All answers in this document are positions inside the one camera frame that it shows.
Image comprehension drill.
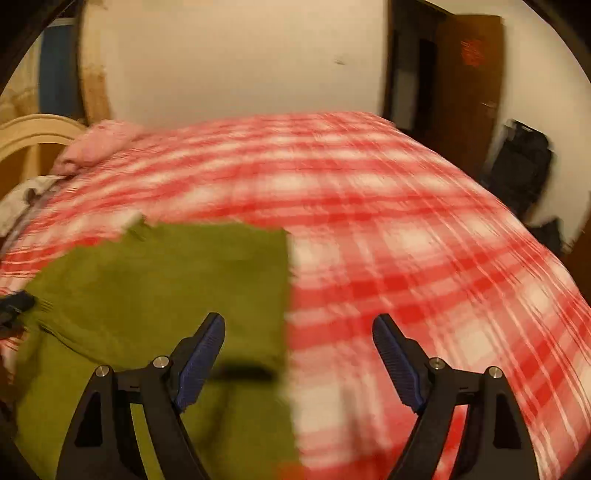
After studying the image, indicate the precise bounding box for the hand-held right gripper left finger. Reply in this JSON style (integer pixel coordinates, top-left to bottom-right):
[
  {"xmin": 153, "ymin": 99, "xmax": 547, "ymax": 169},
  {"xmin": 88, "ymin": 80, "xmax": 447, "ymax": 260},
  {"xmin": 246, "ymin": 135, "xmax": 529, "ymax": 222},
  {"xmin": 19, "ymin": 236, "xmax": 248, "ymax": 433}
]
[{"xmin": 55, "ymin": 312, "xmax": 226, "ymax": 480}]

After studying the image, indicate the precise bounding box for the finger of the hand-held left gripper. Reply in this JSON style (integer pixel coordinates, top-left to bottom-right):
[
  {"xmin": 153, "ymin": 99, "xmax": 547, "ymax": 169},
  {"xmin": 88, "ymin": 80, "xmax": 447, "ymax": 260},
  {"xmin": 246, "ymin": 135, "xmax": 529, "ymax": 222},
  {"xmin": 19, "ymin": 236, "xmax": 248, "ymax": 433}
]
[{"xmin": 0, "ymin": 292, "xmax": 37, "ymax": 329}]

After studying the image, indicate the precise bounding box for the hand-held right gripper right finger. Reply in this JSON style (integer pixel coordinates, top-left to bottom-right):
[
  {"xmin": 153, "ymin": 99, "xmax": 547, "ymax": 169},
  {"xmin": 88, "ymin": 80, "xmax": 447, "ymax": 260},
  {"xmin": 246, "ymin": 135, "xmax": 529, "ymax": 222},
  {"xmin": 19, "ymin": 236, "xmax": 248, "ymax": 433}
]
[{"xmin": 372, "ymin": 314, "xmax": 541, "ymax": 480}]

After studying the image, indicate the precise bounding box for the green striped knit sweater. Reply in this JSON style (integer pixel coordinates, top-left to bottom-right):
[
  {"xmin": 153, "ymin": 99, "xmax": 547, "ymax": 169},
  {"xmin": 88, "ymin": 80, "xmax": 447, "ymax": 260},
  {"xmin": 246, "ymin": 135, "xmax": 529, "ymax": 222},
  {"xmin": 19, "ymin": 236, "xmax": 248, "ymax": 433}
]
[{"xmin": 9, "ymin": 222, "xmax": 302, "ymax": 480}]

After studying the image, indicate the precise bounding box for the white patterned pillow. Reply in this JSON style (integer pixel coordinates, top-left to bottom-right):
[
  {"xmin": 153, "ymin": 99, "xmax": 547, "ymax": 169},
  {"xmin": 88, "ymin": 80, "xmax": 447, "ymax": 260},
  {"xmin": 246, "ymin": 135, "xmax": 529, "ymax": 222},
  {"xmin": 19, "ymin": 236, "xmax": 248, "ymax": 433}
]
[{"xmin": 0, "ymin": 175, "xmax": 62, "ymax": 237}]

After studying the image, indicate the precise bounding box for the red plaid blanket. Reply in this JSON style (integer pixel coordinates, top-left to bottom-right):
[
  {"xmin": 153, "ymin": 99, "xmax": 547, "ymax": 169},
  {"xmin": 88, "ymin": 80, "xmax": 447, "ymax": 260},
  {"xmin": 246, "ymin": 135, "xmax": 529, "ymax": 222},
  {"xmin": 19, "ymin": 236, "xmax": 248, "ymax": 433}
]
[{"xmin": 0, "ymin": 111, "xmax": 591, "ymax": 480}]

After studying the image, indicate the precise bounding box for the cream wooden headboard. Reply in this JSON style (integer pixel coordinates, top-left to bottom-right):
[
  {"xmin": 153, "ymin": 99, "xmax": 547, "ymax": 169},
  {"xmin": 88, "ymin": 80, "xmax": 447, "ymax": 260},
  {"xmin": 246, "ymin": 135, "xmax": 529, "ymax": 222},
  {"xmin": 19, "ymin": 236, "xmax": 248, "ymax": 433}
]
[{"xmin": 0, "ymin": 113, "xmax": 89, "ymax": 200}]

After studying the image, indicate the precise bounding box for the pink pillow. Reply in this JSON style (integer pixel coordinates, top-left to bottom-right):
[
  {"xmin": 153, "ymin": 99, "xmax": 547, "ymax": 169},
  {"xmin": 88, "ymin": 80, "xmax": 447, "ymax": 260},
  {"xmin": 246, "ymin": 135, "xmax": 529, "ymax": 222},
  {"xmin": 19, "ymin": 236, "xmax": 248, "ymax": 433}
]
[{"xmin": 51, "ymin": 119, "xmax": 145, "ymax": 176}]

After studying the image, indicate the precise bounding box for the beige curtain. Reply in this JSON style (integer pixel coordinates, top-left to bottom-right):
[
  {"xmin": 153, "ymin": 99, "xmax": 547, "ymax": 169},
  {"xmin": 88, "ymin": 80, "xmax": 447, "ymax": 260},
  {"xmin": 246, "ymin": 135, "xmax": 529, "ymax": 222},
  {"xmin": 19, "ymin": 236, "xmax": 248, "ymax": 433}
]
[{"xmin": 0, "ymin": 48, "xmax": 44, "ymax": 121}]

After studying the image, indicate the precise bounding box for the black bag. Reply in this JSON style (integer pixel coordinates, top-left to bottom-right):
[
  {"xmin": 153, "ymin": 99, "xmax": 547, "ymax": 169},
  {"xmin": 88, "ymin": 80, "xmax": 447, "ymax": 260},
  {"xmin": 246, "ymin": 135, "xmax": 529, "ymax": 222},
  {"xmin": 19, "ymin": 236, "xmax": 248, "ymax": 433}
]
[{"xmin": 480, "ymin": 119, "xmax": 555, "ymax": 219}]

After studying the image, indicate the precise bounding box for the blue window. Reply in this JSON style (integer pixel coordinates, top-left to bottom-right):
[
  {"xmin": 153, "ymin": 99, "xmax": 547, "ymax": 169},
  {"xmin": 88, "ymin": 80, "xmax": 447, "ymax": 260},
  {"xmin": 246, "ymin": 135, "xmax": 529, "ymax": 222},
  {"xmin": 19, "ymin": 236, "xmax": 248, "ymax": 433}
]
[{"xmin": 39, "ymin": 18, "xmax": 85, "ymax": 121}]

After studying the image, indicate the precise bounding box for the brown wooden door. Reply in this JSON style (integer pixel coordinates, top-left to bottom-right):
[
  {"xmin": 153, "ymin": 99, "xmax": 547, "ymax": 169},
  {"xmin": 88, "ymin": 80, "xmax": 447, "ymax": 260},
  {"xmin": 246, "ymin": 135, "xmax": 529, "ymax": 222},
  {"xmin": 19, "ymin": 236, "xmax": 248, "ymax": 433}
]
[{"xmin": 433, "ymin": 14, "xmax": 507, "ymax": 182}]

